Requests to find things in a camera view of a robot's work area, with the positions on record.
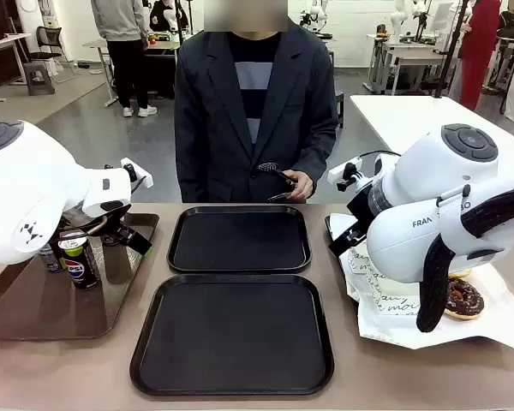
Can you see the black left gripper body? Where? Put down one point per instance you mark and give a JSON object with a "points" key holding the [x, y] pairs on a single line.
{"points": [[115, 220]]}

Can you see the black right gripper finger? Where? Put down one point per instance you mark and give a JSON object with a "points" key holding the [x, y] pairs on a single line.
{"points": [[354, 235], [338, 247]]}

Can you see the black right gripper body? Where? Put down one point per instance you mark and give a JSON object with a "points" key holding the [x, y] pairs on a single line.
{"points": [[360, 210]]}

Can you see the black serving tongs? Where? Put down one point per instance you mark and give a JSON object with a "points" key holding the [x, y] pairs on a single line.
{"points": [[267, 168]]}

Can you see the person's right forearm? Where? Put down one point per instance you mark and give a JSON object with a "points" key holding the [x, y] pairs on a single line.
{"points": [[186, 171]]}

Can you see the person's left forearm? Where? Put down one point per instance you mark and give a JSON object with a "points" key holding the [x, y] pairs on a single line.
{"points": [[321, 162]]}

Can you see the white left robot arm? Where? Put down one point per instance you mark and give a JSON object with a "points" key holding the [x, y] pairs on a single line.
{"points": [[34, 171]]}

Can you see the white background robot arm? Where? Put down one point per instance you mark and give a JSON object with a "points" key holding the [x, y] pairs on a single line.
{"points": [[396, 21], [317, 10]]}

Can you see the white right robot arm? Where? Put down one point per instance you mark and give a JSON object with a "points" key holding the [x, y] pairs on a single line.
{"points": [[411, 180]]}

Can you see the person's left hand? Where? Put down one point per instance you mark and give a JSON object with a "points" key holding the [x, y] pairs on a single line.
{"points": [[304, 188]]}

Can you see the flat printed paper donut box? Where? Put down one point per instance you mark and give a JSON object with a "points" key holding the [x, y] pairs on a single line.
{"points": [[394, 306]]}

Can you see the small black serving tray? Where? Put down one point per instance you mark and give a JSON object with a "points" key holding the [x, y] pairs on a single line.
{"points": [[240, 240]]}

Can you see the white folding table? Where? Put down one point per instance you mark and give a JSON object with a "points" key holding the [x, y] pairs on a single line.
{"points": [[390, 115]]}

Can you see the black stool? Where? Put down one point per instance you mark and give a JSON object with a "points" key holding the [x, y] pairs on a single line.
{"points": [[339, 107]]}

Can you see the brown plastic tray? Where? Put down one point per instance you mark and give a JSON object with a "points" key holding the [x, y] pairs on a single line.
{"points": [[47, 308]]}

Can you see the large black serving tray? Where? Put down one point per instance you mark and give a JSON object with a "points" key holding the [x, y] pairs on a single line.
{"points": [[222, 334]]}

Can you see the chocolate sprinkled donut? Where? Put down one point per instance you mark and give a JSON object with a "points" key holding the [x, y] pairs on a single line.
{"points": [[464, 299]]}

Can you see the person in dark blazer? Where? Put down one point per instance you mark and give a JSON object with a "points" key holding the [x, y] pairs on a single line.
{"points": [[205, 128]]}

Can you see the white paper sheet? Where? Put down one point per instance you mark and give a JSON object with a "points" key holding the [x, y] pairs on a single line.
{"points": [[497, 308]]}

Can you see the white background workbench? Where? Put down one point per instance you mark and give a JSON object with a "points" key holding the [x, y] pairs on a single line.
{"points": [[411, 55]]}

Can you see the person in grey hoodie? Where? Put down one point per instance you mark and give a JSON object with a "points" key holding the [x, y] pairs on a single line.
{"points": [[124, 55]]}

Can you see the grey step stool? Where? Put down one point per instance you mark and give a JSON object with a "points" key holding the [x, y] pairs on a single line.
{"points": [[38, 68]]}

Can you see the grey background table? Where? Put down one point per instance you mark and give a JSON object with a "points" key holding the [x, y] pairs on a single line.
{"points": [[98, 44]]}

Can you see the person in red clothes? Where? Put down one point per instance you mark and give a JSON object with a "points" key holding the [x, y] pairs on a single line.
{"points": [[475, 64]]}

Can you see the black tripod pole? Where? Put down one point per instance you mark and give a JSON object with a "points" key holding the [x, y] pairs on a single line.
{"points": [[452, 47]]}

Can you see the black office chair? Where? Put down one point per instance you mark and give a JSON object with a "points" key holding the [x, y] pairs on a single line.
{"points": [[49, 38]]}

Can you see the seated person in black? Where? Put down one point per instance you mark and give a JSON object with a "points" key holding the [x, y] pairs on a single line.
{"points": [[158, 17]]}

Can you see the light wooden desk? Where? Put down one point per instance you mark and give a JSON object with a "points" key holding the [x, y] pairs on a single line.
{"points": [[0, 43]]}

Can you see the seated person in dark top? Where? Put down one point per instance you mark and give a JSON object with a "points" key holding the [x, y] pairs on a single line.
{"points": [[512, 23]]}

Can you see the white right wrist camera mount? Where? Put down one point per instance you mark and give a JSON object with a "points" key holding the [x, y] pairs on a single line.
{"points": [[344, 169]]}

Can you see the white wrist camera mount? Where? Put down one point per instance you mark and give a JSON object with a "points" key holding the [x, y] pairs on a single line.
{"points": [[140, 173], [344, 169]]}

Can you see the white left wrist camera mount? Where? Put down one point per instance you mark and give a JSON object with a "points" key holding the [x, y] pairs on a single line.
{"points": [[140, 173]]}

